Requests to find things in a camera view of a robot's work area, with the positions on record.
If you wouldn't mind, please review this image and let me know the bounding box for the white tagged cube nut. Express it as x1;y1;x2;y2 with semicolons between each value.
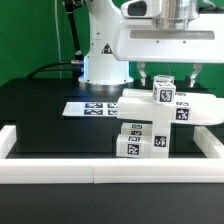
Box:
153;82;176;104

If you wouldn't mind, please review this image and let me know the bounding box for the white tagged cube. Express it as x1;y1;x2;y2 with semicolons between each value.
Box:
154;75;174;84

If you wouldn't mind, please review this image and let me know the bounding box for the white chair back frame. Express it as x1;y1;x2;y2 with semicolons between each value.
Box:
117;89;224;126

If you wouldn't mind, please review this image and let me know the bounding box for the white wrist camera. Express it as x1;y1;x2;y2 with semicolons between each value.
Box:
121;0;162;18

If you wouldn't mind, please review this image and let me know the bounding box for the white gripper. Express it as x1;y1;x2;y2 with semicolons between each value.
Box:
113;14;224;88

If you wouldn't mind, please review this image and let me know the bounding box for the white U-shaped fence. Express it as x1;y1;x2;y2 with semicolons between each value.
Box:
0;125;224;184

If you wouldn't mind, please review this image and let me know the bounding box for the white marker base plate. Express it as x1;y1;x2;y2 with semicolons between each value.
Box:
62;102;118;117

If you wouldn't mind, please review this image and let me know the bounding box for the black cable bundle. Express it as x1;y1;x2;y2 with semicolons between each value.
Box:
26;0;86;79

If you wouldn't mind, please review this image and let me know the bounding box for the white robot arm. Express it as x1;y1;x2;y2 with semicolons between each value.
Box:
79;0;224;90

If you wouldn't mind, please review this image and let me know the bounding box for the white chair seat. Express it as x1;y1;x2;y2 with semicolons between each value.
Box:
151;121;171;158

